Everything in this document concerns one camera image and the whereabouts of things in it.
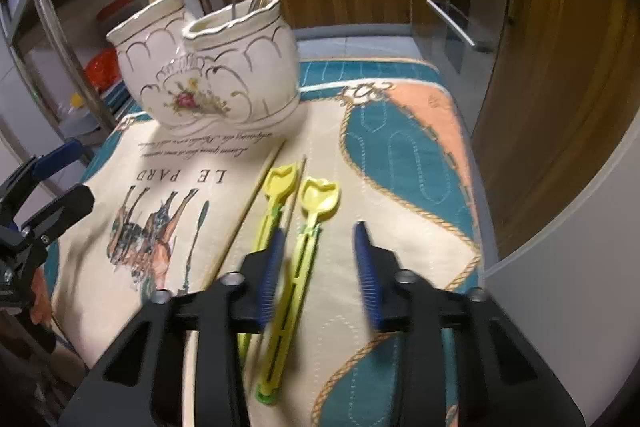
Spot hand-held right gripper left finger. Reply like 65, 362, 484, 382
57, 227, 290, 427

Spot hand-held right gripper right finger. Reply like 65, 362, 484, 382
352, 221, 587, 427

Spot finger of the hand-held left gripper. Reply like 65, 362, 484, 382
20, 184, 96, 249
0, 140, 86, 208

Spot yellow plastic clip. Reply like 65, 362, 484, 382
255, 176, 343, 408
236, 163, 302, 359

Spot white floral ceramic utensil holder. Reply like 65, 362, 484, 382
106, 0, 302, 136

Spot person's left hand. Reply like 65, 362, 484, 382
29, 266, 55, 327

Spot printed quilted table mat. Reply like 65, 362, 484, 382
47, 57, 485, 427

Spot crumpled red plastic bag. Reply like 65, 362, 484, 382
84, 47, 122, 94

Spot metal shelf rack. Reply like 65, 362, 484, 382
0, 0, 217, 145

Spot red-lidded clear container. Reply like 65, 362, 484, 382
96, 0, 137, 29

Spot wooden base cabinets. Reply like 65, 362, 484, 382
214, 0, 640, 260

